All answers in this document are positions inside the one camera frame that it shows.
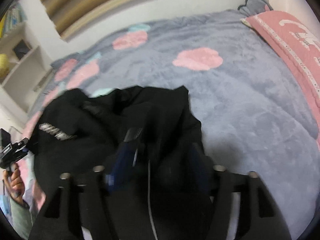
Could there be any black hooded jacket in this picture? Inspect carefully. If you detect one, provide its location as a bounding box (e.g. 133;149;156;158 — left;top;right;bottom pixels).
29;86;211;239

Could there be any green sleeved left forearm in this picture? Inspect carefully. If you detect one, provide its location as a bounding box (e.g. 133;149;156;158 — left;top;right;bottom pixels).
10;198;36;239

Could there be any person left hand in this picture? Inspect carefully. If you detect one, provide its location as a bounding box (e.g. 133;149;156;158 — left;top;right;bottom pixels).
3;164;25;206

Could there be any grey floral bed blanket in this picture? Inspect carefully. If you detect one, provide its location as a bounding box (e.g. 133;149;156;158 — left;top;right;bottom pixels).
23;10;319;239

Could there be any white bookshelf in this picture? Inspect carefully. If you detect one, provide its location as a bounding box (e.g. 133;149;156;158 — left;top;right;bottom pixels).
1;0;53;126

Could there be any yellow round object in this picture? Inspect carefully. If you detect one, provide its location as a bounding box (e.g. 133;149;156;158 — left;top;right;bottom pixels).
0;54;10;79

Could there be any pink pillow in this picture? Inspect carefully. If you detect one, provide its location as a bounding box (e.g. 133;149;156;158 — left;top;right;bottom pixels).
241;10;320;151

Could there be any grey blue pillow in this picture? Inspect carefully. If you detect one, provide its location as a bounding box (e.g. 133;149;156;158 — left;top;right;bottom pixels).
238;0;273;17

